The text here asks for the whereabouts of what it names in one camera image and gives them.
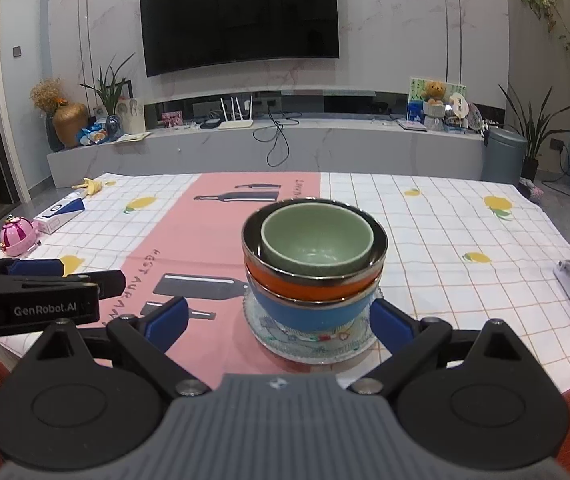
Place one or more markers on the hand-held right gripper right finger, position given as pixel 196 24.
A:
pixel 390 322

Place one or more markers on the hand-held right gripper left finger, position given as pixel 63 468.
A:
pixel 170 322

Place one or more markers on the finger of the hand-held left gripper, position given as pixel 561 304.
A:
pixel 35 266
pixel 90 280

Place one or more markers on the white painted plate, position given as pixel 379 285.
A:
pixel 337 346

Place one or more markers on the blue steel bowl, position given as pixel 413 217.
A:
pixel 310 322

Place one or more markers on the flower print glass plate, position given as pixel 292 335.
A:
pixel 315 358

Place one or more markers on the orange steel bowl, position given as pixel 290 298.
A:
pixel 305 292

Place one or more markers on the green ceramic bowl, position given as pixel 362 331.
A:
pixel 315 235

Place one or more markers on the clear pen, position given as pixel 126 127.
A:
pixel 35 246

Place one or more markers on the pink round toy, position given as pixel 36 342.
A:
pixel 17 237

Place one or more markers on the white blue box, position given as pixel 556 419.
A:
pixel 57 216

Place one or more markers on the checked pink white tablecloth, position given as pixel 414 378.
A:
pixel 440 260

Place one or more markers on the banana peel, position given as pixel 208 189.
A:
pixel 92 186

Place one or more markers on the blue snack packet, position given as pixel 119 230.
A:
pixel 92 136

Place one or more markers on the gold vase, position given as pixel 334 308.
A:
pixel 70 125

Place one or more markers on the yellow papers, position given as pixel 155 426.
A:
pixel 132 137

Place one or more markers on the grey marble television console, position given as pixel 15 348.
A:
pixel 365 155

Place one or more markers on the dried flowers in dark vase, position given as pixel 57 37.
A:
pixel 47 92

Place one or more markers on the pink card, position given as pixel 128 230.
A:
pixel 172 119

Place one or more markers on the green plant in blue vase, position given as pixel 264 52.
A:
pixel 110 95

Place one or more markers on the small black box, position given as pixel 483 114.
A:
pixel 210 124

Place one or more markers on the white notebook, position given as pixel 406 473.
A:
pixel 412 125

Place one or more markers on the grey trash bin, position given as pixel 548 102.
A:
pixel 505 160

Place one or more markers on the white router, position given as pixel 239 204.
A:
pixel 237 124

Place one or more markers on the white basket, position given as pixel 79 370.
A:
pixel 435 117

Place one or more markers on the small blue box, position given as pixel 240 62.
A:
pixel 416 111

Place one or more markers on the decorative patterned plate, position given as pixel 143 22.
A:
pixel 474 117

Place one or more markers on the white fan-shaped sign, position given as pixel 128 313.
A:
pixel 457 105

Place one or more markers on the brown teddy bear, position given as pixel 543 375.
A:
pixel 435 91

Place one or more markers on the long-leaf potted plant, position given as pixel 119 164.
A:
pixel 535 135

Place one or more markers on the black television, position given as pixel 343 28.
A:
pixel 240 15

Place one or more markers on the hanging vine plant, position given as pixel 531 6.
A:
pixel 540 2

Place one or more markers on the small photo frame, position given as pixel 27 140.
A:
pixel 100 112

